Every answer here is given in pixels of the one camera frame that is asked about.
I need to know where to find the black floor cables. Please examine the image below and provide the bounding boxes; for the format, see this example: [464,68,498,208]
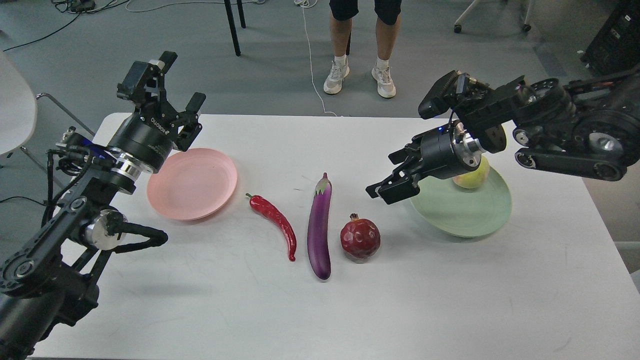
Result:
[2,0,131,53]

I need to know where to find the pink plate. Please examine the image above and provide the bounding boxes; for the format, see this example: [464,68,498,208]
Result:
[146,148,238,221]

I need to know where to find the yellow-pink peach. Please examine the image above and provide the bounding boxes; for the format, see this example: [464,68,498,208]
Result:
[452,155,490,190]

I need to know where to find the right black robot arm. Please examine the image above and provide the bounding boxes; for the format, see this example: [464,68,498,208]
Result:
[365,66,640,205]

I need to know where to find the red pomegranate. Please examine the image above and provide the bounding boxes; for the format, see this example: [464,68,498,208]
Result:
[340,213,381,260]

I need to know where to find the green plate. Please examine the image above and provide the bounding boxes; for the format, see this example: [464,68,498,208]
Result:
[410,167,512,238]

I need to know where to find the office chair base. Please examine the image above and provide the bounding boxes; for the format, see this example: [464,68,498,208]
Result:
[452,0,537,35]

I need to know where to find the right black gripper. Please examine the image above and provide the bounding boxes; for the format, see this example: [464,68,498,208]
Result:
[365,125,483,205]

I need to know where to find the standing person legs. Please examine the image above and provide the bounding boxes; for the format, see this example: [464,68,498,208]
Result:
[323,0,402,99]

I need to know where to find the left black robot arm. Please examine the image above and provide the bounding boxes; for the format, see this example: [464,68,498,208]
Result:
[0,51,206,360]

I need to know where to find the white floor cable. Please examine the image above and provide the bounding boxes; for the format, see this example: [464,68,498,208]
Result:
[294,0,344,117]

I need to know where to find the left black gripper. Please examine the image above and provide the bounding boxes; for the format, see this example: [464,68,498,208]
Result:
[107,51,207,173]

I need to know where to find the black equipment cabinet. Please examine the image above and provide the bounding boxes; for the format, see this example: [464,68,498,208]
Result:
[580,0,640,75]

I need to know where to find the white chair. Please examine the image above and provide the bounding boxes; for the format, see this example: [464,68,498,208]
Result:
[0,52,96,174]

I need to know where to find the black table legs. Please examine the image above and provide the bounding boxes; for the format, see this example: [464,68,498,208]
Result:
[222,0,247,57]

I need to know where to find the red chili pepper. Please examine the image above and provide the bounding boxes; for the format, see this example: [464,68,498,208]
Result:
[244,193,298,262]

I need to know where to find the purple eggplant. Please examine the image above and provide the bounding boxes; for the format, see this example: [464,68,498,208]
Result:
[307,172,332,281]

